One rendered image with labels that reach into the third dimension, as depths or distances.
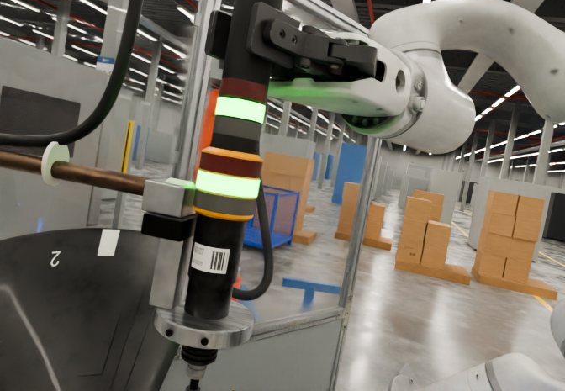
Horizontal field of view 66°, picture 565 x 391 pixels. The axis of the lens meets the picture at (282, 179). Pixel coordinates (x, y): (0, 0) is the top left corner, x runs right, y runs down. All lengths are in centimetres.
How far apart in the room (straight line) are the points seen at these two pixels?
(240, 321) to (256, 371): 124
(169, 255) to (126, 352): 15
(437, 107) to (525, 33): 12
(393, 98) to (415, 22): 15
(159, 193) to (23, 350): 22
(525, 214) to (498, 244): 66
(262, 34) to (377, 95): 11
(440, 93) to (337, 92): 17
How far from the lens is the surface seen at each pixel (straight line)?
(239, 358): 147
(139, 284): 46
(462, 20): 53
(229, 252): 30
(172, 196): 31
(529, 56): 52
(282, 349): 161
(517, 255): 850
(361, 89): 33
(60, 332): 47
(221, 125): 30
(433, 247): 785
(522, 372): 89
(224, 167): 29
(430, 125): 46
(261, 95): 30
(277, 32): 29
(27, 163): 38
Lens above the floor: 155
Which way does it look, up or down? 3 degrees down
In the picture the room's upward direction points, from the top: 10 degrees clockwise
